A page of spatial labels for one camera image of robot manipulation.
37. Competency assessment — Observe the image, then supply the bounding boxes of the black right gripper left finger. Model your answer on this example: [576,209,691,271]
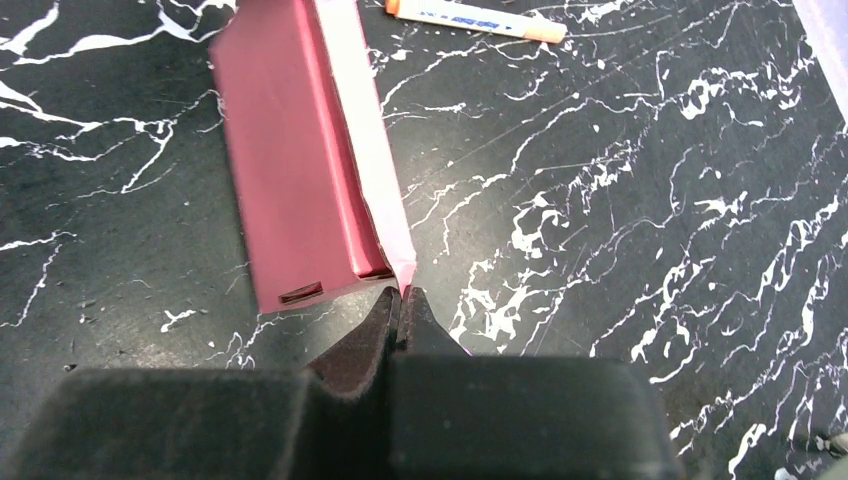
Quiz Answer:
[1,287,401,479]

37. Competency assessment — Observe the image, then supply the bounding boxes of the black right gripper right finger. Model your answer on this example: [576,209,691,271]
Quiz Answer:
[390,287,684,479]

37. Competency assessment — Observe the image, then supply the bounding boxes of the pink cardboard box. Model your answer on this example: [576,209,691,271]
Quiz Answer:
[210,1,417,313]

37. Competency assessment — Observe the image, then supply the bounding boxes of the orange capped white marker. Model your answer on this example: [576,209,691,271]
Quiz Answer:
[384,0,567,43]

